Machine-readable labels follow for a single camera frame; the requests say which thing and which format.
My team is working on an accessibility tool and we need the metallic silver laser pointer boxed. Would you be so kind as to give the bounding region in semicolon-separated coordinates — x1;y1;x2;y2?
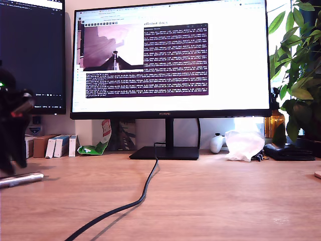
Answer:
0;172;45;188

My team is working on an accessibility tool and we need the green printed box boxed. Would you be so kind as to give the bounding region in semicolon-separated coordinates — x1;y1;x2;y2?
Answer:
24;135;35;159

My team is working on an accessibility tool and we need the blue white shield badge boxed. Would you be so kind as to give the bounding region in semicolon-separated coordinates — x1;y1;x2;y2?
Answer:
29;125;43;137

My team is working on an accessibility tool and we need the brown cardboard box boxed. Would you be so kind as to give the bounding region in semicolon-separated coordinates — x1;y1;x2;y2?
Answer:
32;134;61;158

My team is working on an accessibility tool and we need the small white blue box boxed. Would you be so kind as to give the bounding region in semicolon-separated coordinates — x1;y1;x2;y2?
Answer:
54;136;71;158
45;137;61;159
69;135;80;158

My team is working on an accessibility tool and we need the green snack bag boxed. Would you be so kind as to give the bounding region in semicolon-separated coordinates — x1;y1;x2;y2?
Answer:
77;119;112;156

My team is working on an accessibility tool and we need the dark-screen computer monitor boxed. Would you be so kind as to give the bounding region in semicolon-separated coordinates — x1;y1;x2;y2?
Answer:
0;0;67;115

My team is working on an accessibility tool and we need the grey patterned carton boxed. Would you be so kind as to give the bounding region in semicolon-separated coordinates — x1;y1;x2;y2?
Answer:
110;119;136;151

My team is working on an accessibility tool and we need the white game controller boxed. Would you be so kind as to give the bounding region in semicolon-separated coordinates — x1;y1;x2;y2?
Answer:
209;133;226;154

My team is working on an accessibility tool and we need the black Huawei computer monitor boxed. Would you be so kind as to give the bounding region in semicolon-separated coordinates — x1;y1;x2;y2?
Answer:
70;0;273;161

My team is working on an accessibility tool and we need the crumpled white plastic bag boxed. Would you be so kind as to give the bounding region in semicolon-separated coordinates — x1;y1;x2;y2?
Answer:
224;130;266;162

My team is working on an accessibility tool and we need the amber glass spray bottle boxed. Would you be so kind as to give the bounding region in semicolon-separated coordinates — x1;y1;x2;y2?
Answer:
264;87;286;139

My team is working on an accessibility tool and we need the black leather wallet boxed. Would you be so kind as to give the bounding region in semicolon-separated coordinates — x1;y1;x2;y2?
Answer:
263;143;316;161

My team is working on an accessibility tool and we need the green leafy houseplant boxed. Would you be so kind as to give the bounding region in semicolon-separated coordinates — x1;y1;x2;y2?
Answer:
267;0;321;144

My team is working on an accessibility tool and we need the dark plant pot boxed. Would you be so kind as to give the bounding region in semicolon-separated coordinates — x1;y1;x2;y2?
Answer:
294;137;321;159

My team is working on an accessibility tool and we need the thick black table cable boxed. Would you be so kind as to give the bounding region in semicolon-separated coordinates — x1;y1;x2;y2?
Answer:
64;142;166;241

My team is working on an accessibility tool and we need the thin black monitor cable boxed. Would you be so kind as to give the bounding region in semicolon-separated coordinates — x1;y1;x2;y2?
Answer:
197;118;202;151

